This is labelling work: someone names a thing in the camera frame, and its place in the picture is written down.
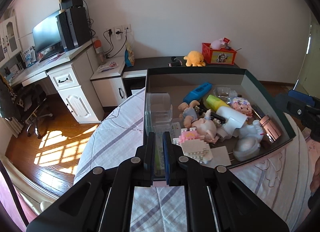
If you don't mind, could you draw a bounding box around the white pink block house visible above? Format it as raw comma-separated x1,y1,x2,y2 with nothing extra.
173,128,213,164

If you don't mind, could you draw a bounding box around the baby doll figurine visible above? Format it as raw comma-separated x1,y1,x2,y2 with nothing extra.
178,100,219,143

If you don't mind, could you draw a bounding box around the pink building block toy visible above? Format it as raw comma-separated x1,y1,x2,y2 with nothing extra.
229,97,253,118

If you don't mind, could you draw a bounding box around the pink storage box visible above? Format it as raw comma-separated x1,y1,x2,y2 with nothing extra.
144,67,295,185

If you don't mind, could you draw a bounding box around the yellow highlighter pen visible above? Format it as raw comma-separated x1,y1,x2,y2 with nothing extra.
206,95,229,112

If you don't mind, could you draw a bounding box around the clear glass bottle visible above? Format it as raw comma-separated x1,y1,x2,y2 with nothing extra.
213,86,238,104

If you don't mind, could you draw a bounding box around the rose gold metal cup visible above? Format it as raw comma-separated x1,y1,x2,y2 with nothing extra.
259,115,282,144

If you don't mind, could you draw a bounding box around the blue rectangular slim box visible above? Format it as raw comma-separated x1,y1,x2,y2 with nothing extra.
251,104,265,120

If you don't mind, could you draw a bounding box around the white dog figurine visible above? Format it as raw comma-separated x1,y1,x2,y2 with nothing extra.
233,120,265,161

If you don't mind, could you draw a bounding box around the red toy crate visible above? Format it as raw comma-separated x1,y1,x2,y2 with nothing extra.
202,43,237,65

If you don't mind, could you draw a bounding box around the white nightstand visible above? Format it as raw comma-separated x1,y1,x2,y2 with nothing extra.
91,57,127,107

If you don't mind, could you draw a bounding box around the pink plush toy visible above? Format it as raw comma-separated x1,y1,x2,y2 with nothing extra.
210,38,225,50

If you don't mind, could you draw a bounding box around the black white tv cabinet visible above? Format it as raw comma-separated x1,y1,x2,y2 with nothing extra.
122,56,240,95

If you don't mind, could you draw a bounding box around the small black dumbbell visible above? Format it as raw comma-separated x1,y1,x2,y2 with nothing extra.
168,56,183,67

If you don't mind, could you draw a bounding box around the snack bag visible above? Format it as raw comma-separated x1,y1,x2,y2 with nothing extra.
125,42,135,67

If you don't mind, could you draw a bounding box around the yellow octopus plush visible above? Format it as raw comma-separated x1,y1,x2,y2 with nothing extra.
183,51,206,66

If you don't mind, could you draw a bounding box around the white desk with drawers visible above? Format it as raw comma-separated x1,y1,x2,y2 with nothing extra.
10,41,104,124

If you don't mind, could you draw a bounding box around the orange cap bottle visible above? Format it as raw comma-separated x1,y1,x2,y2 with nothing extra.
93,40,105,65

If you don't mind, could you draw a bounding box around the black office chair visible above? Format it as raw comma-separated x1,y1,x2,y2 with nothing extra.
1,77,53,139

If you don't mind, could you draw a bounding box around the black computer tower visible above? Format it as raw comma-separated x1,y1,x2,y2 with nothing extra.
56,7,91,51

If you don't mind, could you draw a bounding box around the black computer monitor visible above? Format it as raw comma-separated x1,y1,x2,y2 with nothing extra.
33,10,64,62

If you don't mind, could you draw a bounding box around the white glass door cabinet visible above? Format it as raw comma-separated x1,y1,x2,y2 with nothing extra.
0,16,21,67

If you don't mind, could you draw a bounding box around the wall power socket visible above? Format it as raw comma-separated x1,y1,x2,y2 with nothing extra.
106,24,131,40

